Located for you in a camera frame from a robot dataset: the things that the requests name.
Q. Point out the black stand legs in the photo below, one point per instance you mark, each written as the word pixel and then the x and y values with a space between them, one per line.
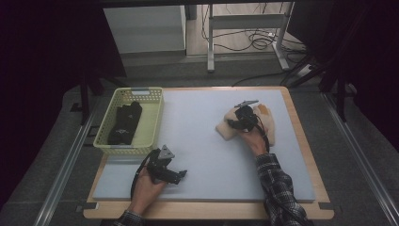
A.
pixel 86 94

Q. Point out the person's right hand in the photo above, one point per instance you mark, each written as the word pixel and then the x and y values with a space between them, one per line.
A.
pixel 255 141

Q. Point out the white metal stand frame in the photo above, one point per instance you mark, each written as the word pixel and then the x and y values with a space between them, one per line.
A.
pixel 244 22

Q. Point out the dark curtain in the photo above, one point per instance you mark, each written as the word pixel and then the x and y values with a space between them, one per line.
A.
pixel 47 62
pixel 370 62

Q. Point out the yellow-green plastic basket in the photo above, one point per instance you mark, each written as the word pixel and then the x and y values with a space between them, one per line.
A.
pixel 150 125

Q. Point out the black glove with white logo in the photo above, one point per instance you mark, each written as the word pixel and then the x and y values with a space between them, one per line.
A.
pixel 120 132

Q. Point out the beige knit glove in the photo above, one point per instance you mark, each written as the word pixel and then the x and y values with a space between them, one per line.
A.
pixel 266 122
pixel 224 128

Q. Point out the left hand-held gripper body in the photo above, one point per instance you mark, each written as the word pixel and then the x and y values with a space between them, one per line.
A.
pixel 160 166

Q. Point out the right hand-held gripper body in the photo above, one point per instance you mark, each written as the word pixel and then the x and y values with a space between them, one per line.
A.
pixel 246 116

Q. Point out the white power strip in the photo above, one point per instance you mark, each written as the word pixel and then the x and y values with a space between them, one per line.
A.
pixel 304 70

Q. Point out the white cabinet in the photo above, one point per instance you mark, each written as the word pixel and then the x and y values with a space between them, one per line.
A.
pixel 144 28

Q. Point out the person's left hand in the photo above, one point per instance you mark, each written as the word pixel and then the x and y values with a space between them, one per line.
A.
pixel 146 191

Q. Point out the metal floor rail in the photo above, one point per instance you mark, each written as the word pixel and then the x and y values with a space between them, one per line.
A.
pixel 62 175
pixel 360 163

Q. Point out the black tripod stand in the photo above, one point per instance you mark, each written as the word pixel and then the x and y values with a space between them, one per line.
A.
pixel 332 72

